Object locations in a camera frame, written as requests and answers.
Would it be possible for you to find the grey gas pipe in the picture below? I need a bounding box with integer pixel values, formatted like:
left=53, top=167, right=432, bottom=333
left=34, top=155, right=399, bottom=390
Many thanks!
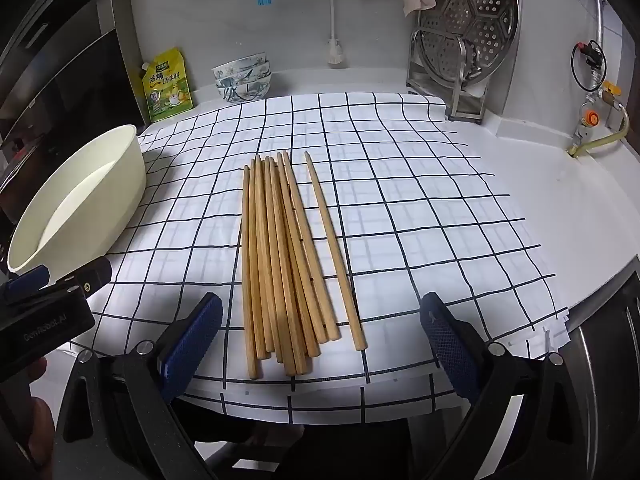
left=592, top=0, right=607, bottom=96

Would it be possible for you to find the tapered wooden chopstick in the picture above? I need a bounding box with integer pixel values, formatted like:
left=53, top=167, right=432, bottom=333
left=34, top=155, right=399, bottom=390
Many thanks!
left=304, top=150, right=368, bottom=352

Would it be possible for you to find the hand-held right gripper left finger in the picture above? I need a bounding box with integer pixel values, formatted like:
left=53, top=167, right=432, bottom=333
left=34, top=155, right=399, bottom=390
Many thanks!
left=52, top=291, right=225, bottom=480

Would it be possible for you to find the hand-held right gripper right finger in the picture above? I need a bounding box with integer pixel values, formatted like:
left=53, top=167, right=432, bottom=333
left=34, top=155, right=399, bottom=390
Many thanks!
left=418, top=291, right=599, bottom=480

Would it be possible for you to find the dark steel sink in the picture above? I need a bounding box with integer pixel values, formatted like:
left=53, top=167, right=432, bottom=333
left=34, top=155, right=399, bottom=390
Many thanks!
left=547, top=260, right=640, bottom=480

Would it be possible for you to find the yellow green seasoning pouch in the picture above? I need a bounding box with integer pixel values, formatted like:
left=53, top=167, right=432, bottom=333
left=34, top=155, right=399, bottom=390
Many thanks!
left=141, top=47, right=195, bottom=124

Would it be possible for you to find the person's left hand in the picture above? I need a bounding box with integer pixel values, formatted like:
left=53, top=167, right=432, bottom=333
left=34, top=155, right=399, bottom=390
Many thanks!
left=0, top=355, right=57, bottom=466

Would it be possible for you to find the cream round basin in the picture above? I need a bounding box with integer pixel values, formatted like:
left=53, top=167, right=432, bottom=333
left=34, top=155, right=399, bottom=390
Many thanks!
left=7, top=124, right=148, bottom=275

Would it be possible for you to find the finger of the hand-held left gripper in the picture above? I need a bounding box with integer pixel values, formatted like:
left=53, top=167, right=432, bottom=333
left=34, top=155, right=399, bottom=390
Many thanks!
left=50, top=256, right=114, bottom=295
left=0, top=265, right=51, bottom=306

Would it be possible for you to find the pile of wooden chopsticks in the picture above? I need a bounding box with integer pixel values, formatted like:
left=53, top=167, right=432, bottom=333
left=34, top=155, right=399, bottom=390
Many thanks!
left=241, top=150, right=343, bottom=380

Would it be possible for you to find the steel dish rack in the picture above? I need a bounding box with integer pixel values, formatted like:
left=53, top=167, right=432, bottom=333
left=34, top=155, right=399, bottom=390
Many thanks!
left=405, top=29, right=489, bottom=126

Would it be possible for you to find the blue floral porcelain bowl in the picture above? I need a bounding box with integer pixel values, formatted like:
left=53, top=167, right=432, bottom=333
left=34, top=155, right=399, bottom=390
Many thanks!
left=214, top=71, right=273, bottom=90
left=216, top=82, right=273, bottom=105
left=211, top=56, right=271, bottom=81

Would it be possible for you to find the white black-checked cloth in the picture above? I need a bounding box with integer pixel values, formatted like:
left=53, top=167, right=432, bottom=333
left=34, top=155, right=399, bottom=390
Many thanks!
left=70, top=91, right=574, bottom=428

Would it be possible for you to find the black cable loop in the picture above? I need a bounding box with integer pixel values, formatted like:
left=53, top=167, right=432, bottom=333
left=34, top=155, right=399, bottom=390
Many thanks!
left=572, top=40, right=609, bottom=94

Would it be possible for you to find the gas valve with orange knob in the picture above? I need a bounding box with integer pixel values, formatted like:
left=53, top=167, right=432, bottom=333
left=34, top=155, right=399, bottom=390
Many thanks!
left=574, top=80, right=624, bottom=142

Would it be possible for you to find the perforated steel steamer plate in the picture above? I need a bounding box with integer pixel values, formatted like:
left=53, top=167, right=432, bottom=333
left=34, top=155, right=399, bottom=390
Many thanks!
left=416, top=0, right=521, bottom=84

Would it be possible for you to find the white long-handled brush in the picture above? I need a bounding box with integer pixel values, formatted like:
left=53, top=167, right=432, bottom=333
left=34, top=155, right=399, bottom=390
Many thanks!
left=327, top=0, right=345, bottom=67

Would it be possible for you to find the black range hood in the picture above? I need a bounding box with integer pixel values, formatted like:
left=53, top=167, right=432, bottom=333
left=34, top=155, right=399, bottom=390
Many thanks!
left=0, top=0, right=149, bottom=201

